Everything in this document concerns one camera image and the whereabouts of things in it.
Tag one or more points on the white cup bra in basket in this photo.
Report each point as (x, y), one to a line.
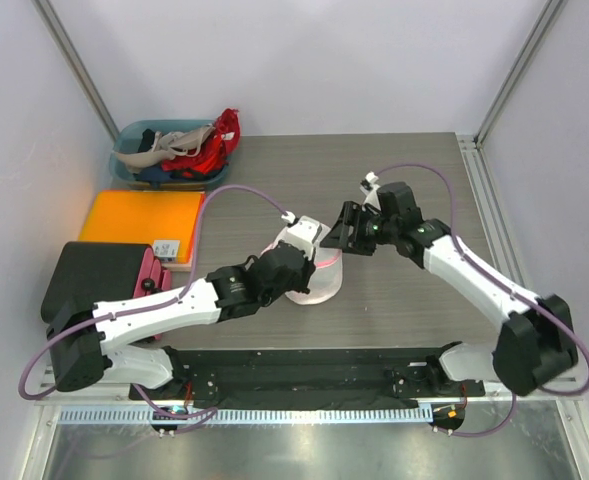
(167, 147)

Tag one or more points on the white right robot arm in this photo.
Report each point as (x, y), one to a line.
(532, 347)

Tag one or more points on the bright red garment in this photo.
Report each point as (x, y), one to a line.
(214, 144)

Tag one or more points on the black case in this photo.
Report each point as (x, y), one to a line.
(91, 272)

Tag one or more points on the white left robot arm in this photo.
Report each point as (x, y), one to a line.
(93, 343)

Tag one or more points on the teal plastic laundry basket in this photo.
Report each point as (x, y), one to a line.
(129, 141)

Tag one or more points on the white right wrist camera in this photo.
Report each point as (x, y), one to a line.
(369, 187)

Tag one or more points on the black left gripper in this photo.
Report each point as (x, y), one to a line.
(301, 285)

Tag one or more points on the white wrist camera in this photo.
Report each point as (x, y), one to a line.
(301, 233)
(369, 187)

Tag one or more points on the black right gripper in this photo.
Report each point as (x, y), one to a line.
(352, 214)

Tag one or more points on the white mesh laundry bag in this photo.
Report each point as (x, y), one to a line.
(327, 278)

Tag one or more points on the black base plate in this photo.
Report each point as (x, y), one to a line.
(311, 380)

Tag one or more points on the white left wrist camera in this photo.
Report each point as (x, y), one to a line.
(301, 233)

